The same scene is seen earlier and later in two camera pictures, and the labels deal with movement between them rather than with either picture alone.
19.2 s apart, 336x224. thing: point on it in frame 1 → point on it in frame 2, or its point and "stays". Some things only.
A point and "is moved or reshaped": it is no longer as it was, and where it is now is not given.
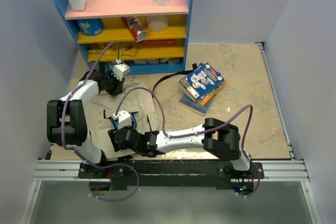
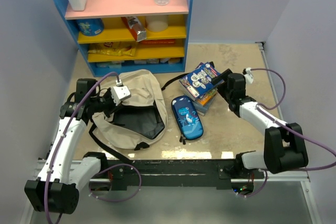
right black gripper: (117, 147) → (223, 76)
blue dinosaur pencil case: (115, 123) → (187, 118)
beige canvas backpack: (100, 107) is moved or reshaped
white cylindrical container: (157, 23) stays
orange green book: (207, 99) stays
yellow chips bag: (125, 49) stays
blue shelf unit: (122, 23) stays
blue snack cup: (90, 27) stays
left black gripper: (118, 88) → (114, 107)
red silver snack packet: (137, 30) stays
